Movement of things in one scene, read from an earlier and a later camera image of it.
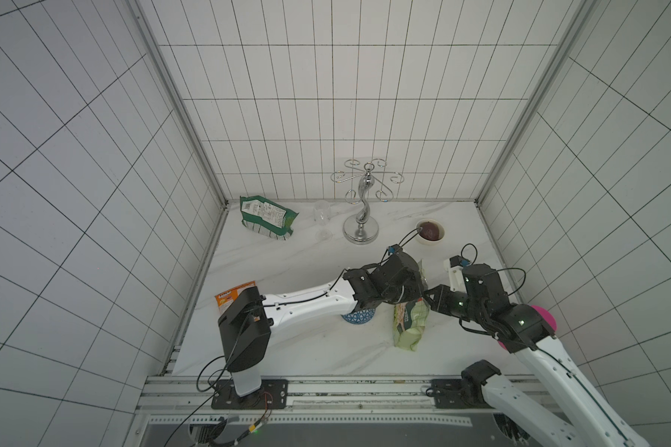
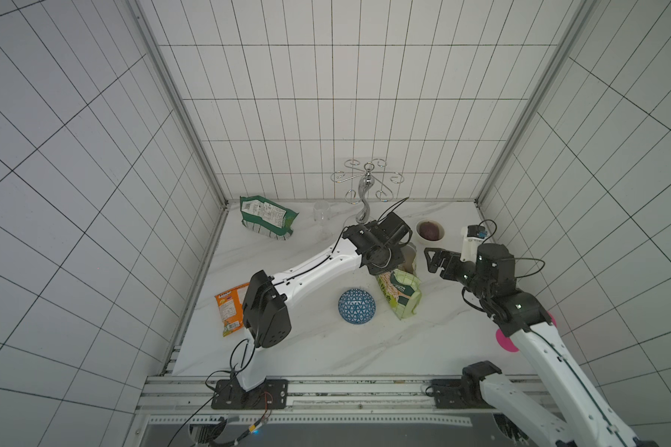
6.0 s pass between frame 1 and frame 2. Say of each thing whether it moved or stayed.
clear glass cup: stayed
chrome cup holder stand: stayed
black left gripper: moved
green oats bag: moved
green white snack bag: stayed
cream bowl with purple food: stayed
